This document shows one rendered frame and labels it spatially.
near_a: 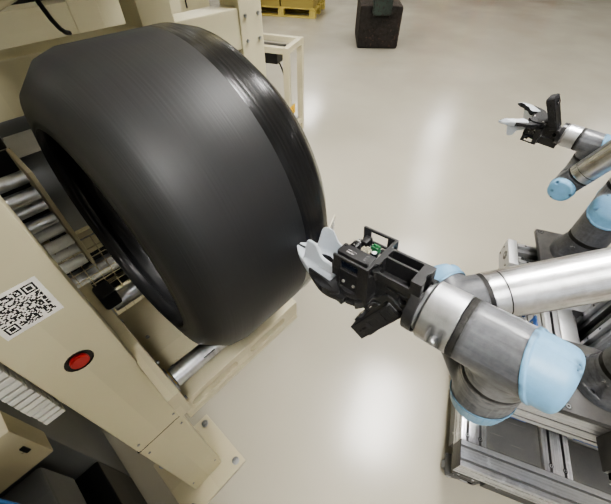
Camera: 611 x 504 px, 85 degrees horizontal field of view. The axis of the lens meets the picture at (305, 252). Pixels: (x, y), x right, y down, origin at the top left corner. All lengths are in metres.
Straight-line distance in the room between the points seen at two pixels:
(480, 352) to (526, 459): 1.25
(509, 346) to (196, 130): 0.42
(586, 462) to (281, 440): 1.14
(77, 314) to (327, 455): 1.24
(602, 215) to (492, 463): 0.91
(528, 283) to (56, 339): 0.71
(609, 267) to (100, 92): 0.69
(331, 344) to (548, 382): 1.48
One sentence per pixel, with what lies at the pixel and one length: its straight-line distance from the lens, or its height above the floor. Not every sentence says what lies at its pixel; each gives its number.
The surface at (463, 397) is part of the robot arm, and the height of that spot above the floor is 1.17.
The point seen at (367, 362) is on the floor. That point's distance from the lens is 1.79.
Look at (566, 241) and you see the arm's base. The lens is 1.47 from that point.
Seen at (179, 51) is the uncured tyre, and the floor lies 1.46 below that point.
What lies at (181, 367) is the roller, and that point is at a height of 0.92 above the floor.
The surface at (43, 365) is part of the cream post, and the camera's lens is 0.69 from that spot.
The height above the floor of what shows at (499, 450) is 0.21.
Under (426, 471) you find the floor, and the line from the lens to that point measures 1.70.
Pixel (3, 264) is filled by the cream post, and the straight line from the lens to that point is 0.55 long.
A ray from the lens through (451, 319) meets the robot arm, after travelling 0.39.
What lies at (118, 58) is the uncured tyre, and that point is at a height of 1.46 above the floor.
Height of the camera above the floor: 1.60
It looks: 47 degrees down
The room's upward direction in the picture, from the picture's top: straight up
